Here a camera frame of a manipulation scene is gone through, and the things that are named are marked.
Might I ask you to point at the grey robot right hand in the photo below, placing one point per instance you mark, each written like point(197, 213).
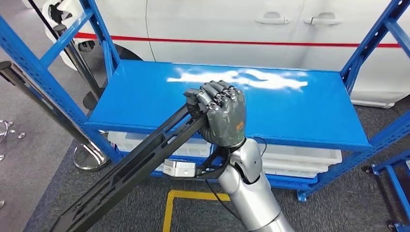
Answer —
point(229, 118)

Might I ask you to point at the long black plastic part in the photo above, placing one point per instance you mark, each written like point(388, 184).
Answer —
point(134, 173)

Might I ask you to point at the white car with red stripe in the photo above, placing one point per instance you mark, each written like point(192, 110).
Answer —
point(224, 25)

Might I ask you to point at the yellow floor tape square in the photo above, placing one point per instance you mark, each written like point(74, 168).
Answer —
point(168, 214)

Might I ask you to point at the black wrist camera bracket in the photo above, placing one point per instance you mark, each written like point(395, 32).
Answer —
point(208, 175)

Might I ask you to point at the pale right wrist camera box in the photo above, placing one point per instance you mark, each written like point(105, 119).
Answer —
point(181, 168)

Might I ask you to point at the chrome stanchion post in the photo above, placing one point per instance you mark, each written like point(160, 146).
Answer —
point(93, 101)
point(93, 158)

